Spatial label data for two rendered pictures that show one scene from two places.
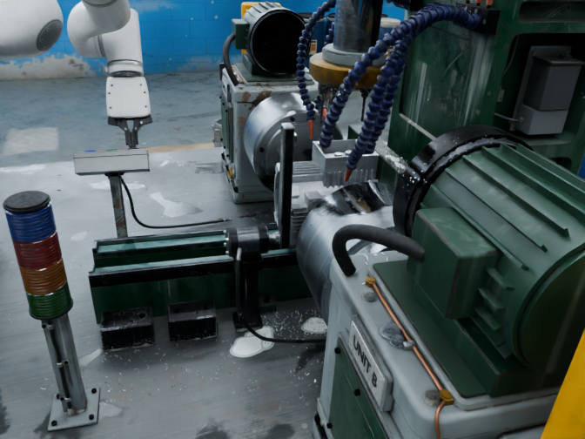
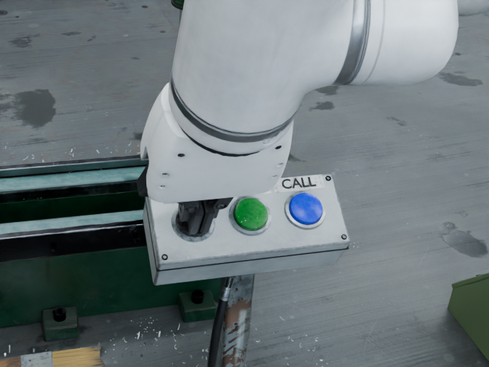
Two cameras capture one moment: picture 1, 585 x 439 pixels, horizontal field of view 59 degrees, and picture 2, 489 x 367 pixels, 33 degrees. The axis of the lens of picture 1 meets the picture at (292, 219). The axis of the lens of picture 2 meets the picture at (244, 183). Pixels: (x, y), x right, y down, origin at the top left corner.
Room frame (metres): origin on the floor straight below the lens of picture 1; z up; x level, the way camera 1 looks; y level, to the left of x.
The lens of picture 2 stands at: (1.76, 0.42, 1.49)
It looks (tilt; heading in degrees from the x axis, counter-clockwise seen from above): 34 degrees down; 178
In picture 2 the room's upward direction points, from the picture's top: 5 degrees clockwise
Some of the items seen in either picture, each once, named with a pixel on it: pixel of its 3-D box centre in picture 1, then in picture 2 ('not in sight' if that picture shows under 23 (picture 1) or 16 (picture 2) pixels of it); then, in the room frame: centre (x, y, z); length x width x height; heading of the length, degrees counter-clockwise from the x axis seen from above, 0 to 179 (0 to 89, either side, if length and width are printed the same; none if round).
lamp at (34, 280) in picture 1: (43, 271); not in sight; (0.63, 0.37, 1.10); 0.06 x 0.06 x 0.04
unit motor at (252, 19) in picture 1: (258, 73); not in sight; (1.67, 0.13, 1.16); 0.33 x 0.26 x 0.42; 16
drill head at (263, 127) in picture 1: (287, 138); not in sight; (1.41, 0.02, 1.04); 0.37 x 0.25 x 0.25; 16
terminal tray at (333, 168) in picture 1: (343, 163); not in sight; (1.08, -0.11, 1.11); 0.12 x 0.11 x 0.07; 105
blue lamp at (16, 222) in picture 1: (30, 218); not in sight; (0.63, 0.37, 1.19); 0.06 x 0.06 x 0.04
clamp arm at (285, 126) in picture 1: (285, 188); not in sight; (0.90, 0.02, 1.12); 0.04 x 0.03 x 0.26; 106
